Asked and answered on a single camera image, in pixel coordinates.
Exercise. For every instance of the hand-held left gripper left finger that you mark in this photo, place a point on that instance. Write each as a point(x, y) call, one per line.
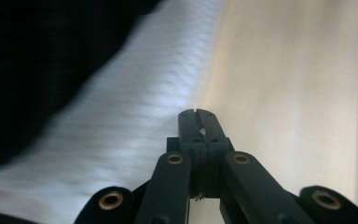
point(171, 180)

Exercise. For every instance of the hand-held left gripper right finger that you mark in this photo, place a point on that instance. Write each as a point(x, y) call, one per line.
point(245, 183)

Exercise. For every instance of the white mesh laundry bag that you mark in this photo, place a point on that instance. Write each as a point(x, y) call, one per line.
point(130, 109)

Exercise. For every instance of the black cloth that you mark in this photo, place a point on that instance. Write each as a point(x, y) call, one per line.
point(28, 77)

